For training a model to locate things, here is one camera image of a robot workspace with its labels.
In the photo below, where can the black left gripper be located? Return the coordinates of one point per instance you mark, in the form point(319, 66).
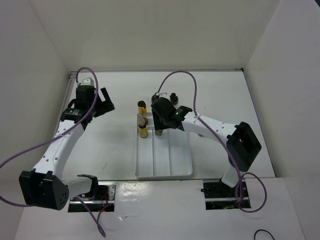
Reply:
point(106, 106)

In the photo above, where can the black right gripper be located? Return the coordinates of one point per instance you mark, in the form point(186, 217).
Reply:
point(157, 124)

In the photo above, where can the yellow oil bottle tan cap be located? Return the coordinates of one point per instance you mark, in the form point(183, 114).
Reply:
point(142, 127)

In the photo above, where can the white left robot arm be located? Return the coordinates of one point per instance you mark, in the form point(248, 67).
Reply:
point(43, 186)

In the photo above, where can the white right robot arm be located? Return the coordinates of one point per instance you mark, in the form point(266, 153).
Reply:
point(239, 140)

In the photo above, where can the black top shaker white spice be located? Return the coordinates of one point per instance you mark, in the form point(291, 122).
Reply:
point(174, 98)

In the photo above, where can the white plastic organizer tray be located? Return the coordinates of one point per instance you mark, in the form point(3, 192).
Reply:
point(163, 157)

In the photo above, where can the black top shaker brown spice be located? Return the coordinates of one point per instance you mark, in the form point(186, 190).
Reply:
point(155, 97)

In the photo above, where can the gold capped glass grinder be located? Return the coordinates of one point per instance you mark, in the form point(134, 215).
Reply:
point(142, 110)

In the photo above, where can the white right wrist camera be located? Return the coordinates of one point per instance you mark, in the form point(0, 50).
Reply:
point(160, 94)

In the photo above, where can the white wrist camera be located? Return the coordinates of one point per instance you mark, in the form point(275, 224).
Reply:
point(160, 94)
point(87, 82)

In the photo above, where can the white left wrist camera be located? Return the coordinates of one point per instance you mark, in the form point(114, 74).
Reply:
point(87, 82)

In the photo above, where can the aluminium table edge rail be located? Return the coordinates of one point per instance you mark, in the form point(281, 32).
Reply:
point(67, 100)

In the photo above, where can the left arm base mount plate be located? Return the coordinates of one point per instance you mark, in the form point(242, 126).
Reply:
point(103, 200)

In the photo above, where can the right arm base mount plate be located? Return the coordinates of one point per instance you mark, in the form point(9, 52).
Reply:
point(219, 196)

